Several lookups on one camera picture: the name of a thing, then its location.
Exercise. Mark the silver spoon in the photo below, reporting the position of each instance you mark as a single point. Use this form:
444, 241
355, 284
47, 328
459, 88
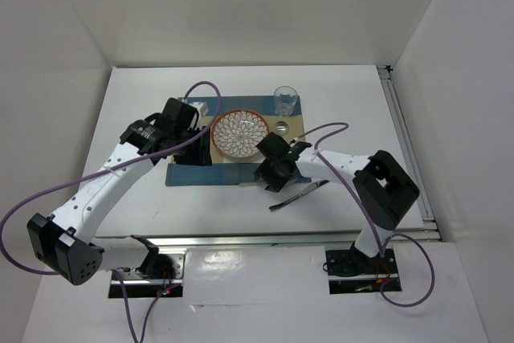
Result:
282, 127

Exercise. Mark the floral patterned ceramic plate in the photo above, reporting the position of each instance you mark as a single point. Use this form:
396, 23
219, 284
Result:
235, 134

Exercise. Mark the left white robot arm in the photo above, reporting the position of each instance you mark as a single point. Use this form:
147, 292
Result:
66, 239

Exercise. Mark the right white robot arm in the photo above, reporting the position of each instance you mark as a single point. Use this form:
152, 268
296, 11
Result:
379, 185

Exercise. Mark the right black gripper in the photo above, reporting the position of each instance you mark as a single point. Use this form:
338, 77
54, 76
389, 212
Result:
275, 184

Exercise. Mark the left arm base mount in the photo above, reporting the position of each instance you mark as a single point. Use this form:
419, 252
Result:
145, 275

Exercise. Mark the clear drinking glass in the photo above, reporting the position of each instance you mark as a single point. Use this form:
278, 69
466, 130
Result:
285, 98

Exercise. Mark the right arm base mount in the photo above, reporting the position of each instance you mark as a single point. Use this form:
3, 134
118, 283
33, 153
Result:
350, 272

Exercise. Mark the silver table knife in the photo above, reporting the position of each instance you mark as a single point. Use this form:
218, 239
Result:
307, 190

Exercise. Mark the silver fork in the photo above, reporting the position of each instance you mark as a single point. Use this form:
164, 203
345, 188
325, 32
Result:
250, 184

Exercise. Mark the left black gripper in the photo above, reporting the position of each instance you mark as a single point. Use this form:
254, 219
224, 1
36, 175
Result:
201, 156

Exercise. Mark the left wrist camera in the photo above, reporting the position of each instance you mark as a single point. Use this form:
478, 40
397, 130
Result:
201, 107

